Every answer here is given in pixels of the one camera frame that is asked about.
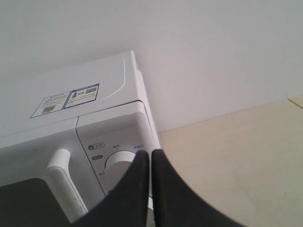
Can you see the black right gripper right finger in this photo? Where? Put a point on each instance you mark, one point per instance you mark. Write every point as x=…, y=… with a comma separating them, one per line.
x=176, y=204

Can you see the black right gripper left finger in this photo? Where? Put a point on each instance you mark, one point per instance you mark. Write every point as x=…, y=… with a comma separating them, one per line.
x=127, y=204

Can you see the white microwave door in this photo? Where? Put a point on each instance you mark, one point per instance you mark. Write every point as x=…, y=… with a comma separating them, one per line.
x=37, y=187

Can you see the white microwave oven body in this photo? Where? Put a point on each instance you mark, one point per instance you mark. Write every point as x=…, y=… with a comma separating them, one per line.
x=119, y=119

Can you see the white upper control knob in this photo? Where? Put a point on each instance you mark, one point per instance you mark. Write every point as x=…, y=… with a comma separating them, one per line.
x=117, y=163

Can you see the blue white warning sticker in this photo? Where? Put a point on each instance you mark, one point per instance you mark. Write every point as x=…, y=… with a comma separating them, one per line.
x=67, y=100

